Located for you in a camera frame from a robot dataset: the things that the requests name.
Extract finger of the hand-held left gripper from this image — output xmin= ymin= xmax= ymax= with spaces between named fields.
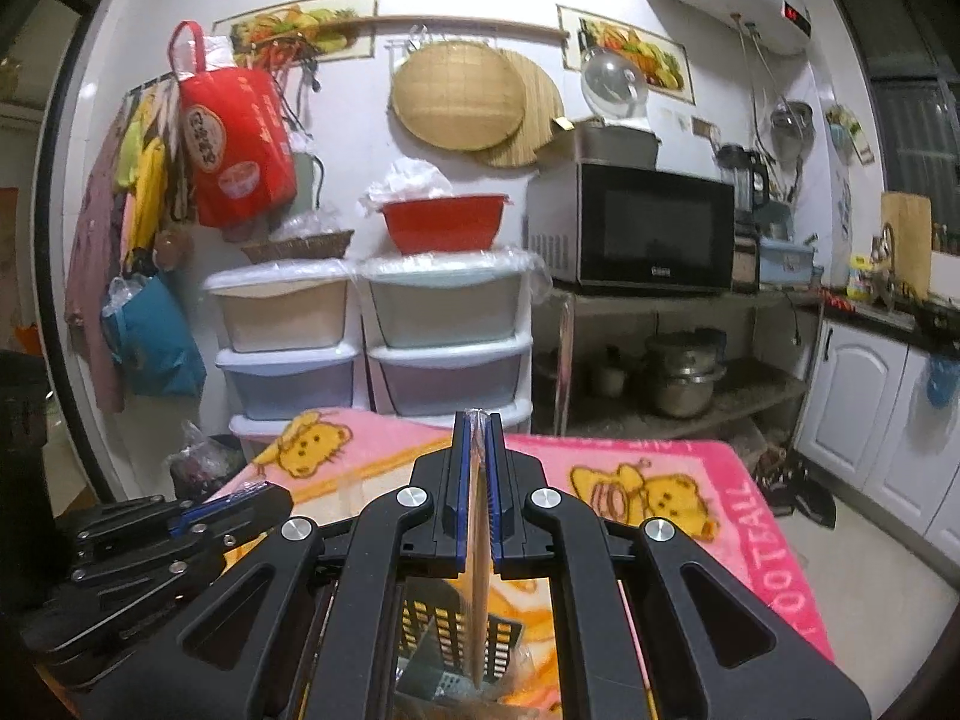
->
xmin=75 ymin=484 xmax=292 ymax=542
xmin=71 ymin=499 xmax=295 ymax=586

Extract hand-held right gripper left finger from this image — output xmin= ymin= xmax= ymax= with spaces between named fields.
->
xmin=86 ymin=411 xmax=481 ymax=720

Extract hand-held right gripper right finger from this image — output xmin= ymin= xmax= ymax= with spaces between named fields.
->
xmin=486 ymin=411 xmax=875 ymax=720

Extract chopstick pair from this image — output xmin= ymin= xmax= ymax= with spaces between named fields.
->
xmin=459 ymin=407 xmax=502 ymax=691

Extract green perforated utensil holder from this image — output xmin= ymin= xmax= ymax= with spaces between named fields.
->
xmin=396 ymin=577 xmax=526 ymax=702

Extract black trash bin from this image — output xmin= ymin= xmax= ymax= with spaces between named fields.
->
xmin=169 ymin=420 xmax=248 ymax=503

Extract pink printed blanket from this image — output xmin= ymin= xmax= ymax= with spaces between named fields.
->
xmin=210 ymin=406 xmax=837 ymax=720

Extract drawer tower with beige drawer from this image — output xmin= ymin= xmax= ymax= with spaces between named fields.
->
xmin=204 ymin=259 xmax=361 ymax=466

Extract drawer tower with green drawer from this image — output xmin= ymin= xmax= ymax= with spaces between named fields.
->
xmin=358 ymin=246 xmax=552 ymax=437

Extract stacked steel pots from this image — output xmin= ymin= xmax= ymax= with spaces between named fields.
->
xmin=645 ymin=330 xmax=730 ymax=418

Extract brown round ladle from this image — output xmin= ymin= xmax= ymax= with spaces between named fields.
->
xmin=154 ymin=229 xmax=194 ymax=271

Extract pink hanging garment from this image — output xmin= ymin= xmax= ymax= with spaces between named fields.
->
xmin=64 ymin=90 xmax=140 ymax=413

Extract wicker basket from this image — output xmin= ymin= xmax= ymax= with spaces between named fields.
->
xmin=241 ymin=229 xmax=355 ymax=265

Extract metal kitchen shelf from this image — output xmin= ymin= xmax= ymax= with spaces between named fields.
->
xmin=532 ymin=285 xmax=826 ymax=440

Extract red plastic basin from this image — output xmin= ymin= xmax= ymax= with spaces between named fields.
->
xmin=377 ymin=193 xmax=512 ymax=256

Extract black microwave oven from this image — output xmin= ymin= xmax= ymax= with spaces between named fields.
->
xmin=525 ymin=161 xmax=736 ymax=297

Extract yellow hanging cloth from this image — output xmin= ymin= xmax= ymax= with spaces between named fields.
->
xmin=112 ymin=86 xmax=170 ymax=271

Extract white plastic bag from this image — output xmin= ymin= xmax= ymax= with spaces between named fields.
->
xmin=360 ymin=161 xmax=455 ymax=211

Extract hanging striped cloth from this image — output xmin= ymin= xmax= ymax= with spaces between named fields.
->
xmin=161 ymin=82 xmax=200 ymax=226

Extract red printed bag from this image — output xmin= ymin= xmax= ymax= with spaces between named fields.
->
xmin=171 ymin=21 xmax=297 ymax=230

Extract white kitchen cabinets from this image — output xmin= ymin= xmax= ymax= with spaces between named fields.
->
xmin=795 ymin=315 xmax=960 ymax=541

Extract light blue box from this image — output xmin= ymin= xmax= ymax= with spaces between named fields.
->
xmin=757 ymin=232 xmax=817 ymax=287

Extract grey metal tray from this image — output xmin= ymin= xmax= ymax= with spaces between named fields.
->
xmin=551 ymin=116 xmax=662 ymax=170

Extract round bamboo tray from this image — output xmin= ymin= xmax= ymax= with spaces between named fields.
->
xmin=480 ymin=49 xmax=565 ymax=168
xmin=390 ymin=41 xmax=526 ymax=151

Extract black blender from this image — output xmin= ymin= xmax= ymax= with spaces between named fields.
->
xmin=716 ymin=142 xmax=773 ymax=222

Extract glass pot lid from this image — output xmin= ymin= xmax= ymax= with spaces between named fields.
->
xmin=581 ymin=45 xmax=650 ymax=125

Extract small blue hanging bag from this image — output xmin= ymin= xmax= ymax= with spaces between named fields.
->
xmin=926 ymin=356 xmax=960 ymax=410

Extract metal faucet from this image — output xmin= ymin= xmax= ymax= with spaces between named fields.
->
xmin=874 ymin=221 xmax=897 ymax=308

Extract hanging metal pot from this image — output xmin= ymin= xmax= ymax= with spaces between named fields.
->
xmin=771 ymin=101 xmax=815 ymax=158

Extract wooden cutting board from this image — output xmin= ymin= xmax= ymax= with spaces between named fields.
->
xmin=880 ymin=193 xmax=933 ymax=297

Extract wooden pole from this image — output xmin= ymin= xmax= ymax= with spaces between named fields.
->
xmin=319 ymin=13 xmax=571 ymax=38

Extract hanging green white packet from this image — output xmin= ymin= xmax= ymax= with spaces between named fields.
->
xmin=825 ymin=105 xmax=875 ymax=166

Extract dark kitchen window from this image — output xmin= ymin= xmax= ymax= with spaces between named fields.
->
xmin=832 ymin=0 xmax=960 ymax=196

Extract food wall poster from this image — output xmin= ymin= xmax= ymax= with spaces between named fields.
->
xmin=231 ymin=0 xmax=378 ymax=65
xmin=556 ymin=4 xmax=695 ymax=106

